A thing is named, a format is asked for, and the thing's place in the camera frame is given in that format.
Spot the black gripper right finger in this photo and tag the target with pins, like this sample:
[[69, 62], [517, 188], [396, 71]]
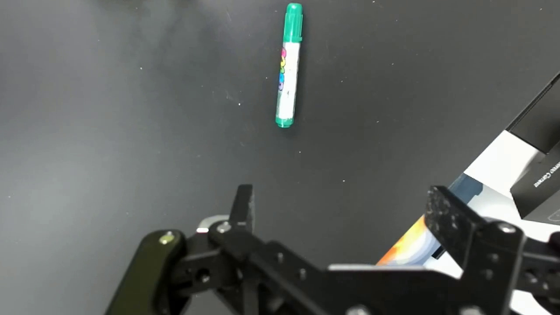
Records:
[[490, 264]]

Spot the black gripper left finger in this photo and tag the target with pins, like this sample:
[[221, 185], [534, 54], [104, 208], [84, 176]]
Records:
[[233, 269]]

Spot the green marker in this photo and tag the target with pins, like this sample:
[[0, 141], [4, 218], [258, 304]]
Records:
[[289, 76]]

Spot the small black box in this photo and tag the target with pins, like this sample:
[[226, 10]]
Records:
[[539, 187]]

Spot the white carton with colourful print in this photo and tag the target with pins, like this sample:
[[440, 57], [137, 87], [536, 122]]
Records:
[[496, 169]]

